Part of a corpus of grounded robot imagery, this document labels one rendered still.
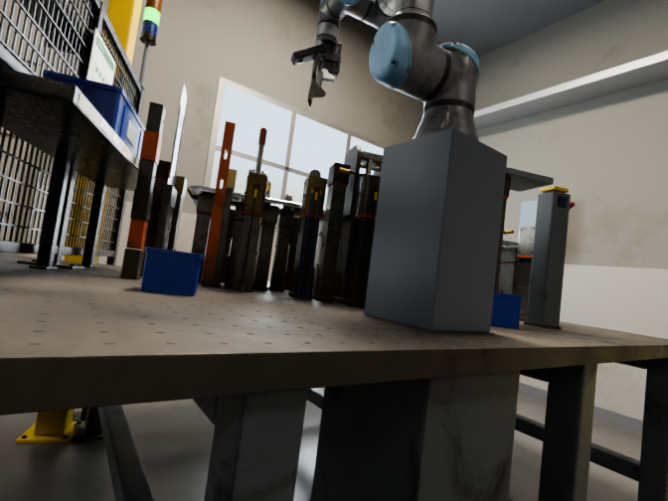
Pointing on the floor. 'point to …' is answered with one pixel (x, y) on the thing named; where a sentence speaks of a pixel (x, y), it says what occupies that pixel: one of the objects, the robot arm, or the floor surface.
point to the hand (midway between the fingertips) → (312, 97)
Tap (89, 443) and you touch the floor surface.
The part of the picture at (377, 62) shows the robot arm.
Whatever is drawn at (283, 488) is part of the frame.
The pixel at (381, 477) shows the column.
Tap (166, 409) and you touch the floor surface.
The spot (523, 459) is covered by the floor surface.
